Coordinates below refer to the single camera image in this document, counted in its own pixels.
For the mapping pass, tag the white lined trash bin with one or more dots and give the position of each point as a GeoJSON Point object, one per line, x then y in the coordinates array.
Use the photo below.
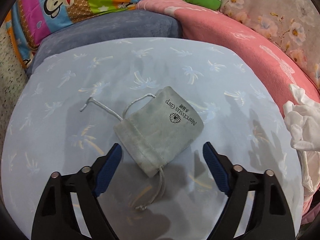
{"type": "Point", "coordinates": [309, 161]}

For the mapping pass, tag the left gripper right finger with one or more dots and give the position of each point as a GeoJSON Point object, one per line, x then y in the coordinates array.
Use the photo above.
{"type": "Point", "coordinates": [270, 217]}

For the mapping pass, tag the grey floral quilt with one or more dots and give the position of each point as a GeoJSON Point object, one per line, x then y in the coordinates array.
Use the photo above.
{"type": "Point", "coordinates": [292, 25]}

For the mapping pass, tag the pink puffer jacket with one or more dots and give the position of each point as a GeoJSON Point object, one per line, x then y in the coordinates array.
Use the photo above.
{"type": "Point", "coordinates": [310, 216]}

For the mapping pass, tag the white cloth glove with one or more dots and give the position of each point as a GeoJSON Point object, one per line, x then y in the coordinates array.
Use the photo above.
{"type": "Point", "coordinates": [302, 120]}

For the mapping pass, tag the colourful monkey striped quilt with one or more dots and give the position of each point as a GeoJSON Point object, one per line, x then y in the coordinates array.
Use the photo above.
{"type": "Point", "coordinates": [30, 21]}

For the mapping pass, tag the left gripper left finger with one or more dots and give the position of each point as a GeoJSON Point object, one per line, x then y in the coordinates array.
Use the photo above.
{"type": "Point", "coordinates": [55, 217]}

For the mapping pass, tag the grey velvet drawstring pouch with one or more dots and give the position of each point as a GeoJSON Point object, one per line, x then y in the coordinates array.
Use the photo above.
{"type": "Point", "coordinates": [155, 134]}

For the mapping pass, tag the pink towel blanket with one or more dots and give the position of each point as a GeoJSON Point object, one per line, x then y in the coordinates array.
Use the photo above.
{"type": "Point", "coordinates": [272, 66]}

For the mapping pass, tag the dark blue pillow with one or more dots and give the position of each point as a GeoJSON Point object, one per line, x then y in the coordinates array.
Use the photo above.
{"type": "Point", "coordinates": [113, 26]}

